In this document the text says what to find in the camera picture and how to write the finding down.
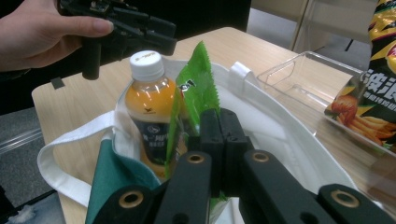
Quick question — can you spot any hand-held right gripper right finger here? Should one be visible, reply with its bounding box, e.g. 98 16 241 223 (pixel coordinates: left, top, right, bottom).
219 107 255 198

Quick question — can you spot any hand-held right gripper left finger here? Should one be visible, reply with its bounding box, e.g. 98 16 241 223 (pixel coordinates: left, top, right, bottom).
187 108 225 199

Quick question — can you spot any white and green tote bag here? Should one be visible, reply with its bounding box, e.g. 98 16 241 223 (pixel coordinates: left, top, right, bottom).
36 60 358 224

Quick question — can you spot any green snack packet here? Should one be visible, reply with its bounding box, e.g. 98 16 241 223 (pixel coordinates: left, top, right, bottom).
163 40 233 224

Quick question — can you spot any orange juice bottle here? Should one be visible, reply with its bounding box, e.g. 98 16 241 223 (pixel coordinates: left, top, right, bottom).
124 49 178 182

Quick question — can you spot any clear plastic bin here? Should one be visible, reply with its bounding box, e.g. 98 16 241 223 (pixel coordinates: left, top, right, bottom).
256 50 396 217

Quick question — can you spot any yellow and black chips bag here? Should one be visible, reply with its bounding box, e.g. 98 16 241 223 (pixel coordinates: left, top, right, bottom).
323 0 396 154

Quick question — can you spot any aluminium floor rail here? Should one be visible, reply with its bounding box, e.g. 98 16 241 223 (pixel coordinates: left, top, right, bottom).
0 129 43 155

